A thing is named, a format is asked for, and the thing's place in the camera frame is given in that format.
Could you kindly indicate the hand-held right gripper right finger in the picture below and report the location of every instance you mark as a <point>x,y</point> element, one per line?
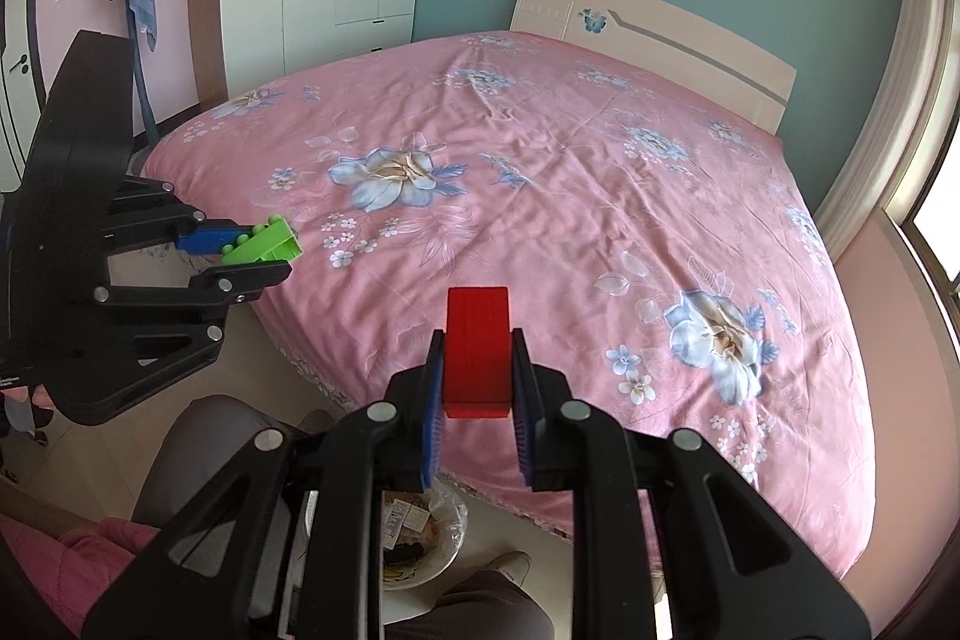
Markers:
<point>523,407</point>

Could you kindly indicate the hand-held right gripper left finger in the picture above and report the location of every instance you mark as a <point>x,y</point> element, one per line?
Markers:
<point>431,407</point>

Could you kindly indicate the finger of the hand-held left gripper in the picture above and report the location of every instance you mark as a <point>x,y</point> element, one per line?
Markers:
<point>225,287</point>
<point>199,239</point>

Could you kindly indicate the light green toy block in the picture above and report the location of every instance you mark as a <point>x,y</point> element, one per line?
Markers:
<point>262,248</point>

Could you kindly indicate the red toy block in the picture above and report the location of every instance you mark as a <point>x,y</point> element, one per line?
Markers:
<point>476,347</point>

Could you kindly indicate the white milk carton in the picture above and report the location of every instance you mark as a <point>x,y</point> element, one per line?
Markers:
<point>405,516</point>

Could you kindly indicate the white bin with plastic liner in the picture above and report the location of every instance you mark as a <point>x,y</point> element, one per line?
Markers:
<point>446,535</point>

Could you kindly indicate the patterned bed sheet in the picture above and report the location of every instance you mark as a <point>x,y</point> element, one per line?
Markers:
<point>337,385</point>

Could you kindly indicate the beige slipper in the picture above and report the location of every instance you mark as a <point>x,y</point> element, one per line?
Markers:
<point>506,566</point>
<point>315,422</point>

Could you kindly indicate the white door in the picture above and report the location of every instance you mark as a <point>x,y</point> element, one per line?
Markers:
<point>15,85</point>

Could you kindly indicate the person's right leg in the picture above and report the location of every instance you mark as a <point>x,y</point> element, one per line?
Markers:
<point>465,610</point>

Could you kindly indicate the pink floral blanket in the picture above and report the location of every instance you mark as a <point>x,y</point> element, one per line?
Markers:
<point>562,197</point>

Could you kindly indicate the pink fleece garment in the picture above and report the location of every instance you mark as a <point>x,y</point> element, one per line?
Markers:
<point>75,565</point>

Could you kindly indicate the cream bed headboard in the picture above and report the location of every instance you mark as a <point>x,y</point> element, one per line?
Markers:
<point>675,33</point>

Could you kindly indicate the window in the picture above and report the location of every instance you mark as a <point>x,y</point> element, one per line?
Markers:
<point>934,235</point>

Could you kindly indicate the beige curtain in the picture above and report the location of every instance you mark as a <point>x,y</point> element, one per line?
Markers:
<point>885,85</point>

